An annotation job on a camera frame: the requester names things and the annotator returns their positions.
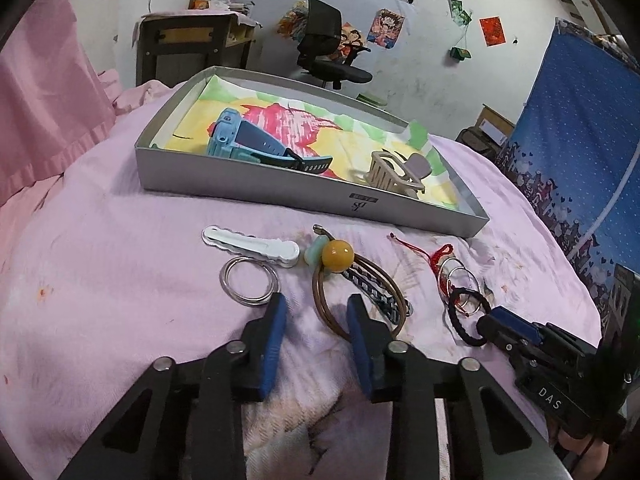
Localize dark teal watch band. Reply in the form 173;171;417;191
252;147;334;176

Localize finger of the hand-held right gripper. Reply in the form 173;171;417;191
476;316;532;363
490;306;548;346

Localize thick silver bangle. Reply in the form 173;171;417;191
220;256;280;307

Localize cartoon face wall poster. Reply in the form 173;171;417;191
367;8;406;50

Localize green wall photos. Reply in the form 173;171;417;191
447;0;472;26

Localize person's right forearm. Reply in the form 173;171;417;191
557;432;608;480

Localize yellow bead brown cord bracelet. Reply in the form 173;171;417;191
311;225;407;340

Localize mint green pendant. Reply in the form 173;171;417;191
305;239;328;266

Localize black office chair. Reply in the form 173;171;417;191
296;0;374;90

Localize grey cardboard box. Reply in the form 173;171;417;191
134;65;490;239

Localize beige hair claw clip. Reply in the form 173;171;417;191
352;149;427;196

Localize pink curtain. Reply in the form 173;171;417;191
0;0;119;206

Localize black hair tie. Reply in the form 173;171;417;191
446;286;494;347

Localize blue printed cloth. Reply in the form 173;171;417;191
495;17;640;356

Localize large cartoon wall poster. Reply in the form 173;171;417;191
277;0;362;64

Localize grey purple hair clip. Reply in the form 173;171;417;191
405;152;432;179

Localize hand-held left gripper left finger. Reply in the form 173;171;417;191
57;292;288;480

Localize brown cardboard box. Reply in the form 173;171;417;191
472;104;516;147

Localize dark bag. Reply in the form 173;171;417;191
455;127;498;157

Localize red wall poster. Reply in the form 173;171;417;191
479;16;507;47

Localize red string bracelet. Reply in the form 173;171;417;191
390;232;473;318

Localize white snap hair clip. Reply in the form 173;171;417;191
202;225;301;268

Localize wooden desk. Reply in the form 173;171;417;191
136;7;257;88

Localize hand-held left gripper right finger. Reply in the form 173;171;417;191
346;294;571;480

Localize striped woven bracelet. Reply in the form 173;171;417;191
345;262;415;323

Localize light blue smart watch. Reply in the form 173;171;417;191
206;107;301;165

